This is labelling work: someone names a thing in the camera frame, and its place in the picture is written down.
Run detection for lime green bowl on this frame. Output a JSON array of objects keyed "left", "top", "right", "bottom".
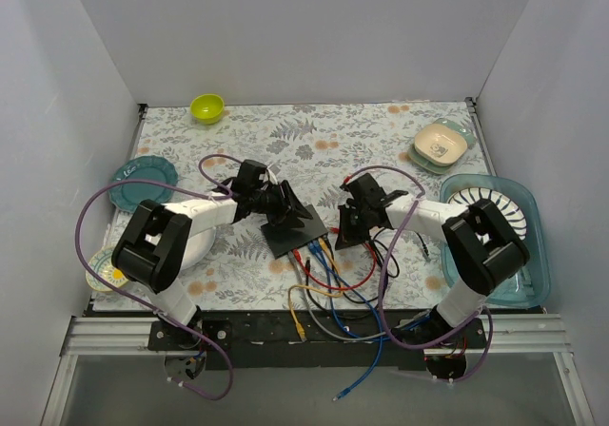
[{"left": 190, "top": 94, "right": 225, "bottom": 125}]

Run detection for white blue striped plate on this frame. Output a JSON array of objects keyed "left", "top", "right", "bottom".
[{"left": 447, "top": 187, "right": 527, "bottom": 240}]

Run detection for pale green square plate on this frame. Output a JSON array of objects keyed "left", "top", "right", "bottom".
[{"left": 408, "top": 118, "right": 476, "bottom": 175}]

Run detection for white round plate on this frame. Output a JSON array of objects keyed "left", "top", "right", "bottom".
[{"left": 181, "top": 228, "right": 216, "bottom": 270}]

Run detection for teal plastic tub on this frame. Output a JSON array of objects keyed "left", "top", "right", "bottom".
[{"left": 440, "top": 174, "right": 551, "bottom": 308}]

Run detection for blue ethernet cable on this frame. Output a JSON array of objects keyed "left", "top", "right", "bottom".
[
  {"left": 308, "top": 241, "right": 389, "bottom": 402},
  {"left": 308, "top": 242, "right": 382, "bottom": 339}
]

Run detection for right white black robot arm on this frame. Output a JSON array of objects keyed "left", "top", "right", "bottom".
[{"left": 335, "top": 173, "right": 530, "bottom": 348}]

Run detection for aluminium frame rail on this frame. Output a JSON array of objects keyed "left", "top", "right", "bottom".
[{"left": 63, "top": 314, "right": 572, "bottom": 356}]

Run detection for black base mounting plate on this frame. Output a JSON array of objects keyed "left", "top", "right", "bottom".
[{"left": 147, "top": 311, "right": 486, "bottom": 370}]

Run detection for yellow ethernet cable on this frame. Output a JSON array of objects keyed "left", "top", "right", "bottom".
[{"left": 287, "top": 238, "right": 353, "bottom": 341}]

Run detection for cream square bowl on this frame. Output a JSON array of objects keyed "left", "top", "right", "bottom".
[{"left": 414, "top": 124, "right": 468, "bottom": 166}]

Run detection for floral table mat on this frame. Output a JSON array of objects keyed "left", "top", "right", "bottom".
[{"left": 135, "top": 102, "right": 473, "bottom": 310}]

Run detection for black network switch box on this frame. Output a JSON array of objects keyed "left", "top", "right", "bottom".
[{"left": 261, "top": 204, "right": 328, "bottom": 260}]

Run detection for red ethernet cable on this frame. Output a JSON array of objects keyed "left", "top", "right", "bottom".
[
  {"left": 330, "top": 225, "right": 382, "bottom": 303},
  {"left": 289, "top": 248, "right": 344, "bottom": 294}
]

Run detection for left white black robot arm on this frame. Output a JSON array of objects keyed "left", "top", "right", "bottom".
[{"left": 111, "top": 160, "right": 313, "bottom": 350}]

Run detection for teal scalloped plate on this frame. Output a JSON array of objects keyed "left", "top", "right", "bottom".
[{"left": 108, "top": 155, "right": 178, "bottom": 213}]

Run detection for yellow teal patterned bowl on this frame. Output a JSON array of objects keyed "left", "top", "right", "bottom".
[{"left": 85, "top": 246, "right": 128, "bottom": 293}]

